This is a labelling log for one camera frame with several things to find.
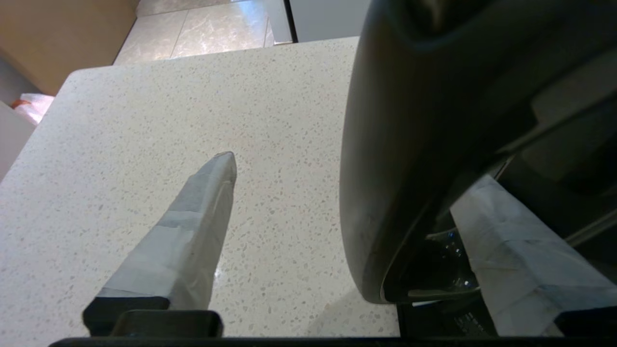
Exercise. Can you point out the translucent bag colourful contents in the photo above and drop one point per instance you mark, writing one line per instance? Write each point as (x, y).
(33, 107)

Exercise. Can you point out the brown wooden door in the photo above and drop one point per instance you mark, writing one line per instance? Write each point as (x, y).
(58, 33)

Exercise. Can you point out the silver refrigerator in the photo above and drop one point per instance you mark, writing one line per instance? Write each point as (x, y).
(332, 19)

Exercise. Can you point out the black electric kettle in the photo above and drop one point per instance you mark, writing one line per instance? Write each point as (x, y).
(409, 144)

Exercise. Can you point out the white cabinet panel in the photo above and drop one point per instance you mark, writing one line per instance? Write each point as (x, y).
(12, 140)

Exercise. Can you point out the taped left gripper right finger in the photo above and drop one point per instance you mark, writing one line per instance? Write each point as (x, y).
(525, 260)

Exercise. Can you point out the round black kettle base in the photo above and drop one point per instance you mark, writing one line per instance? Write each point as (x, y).
(446, 265)

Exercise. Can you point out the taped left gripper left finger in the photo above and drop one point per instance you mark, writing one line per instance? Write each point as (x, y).
(183, 250)

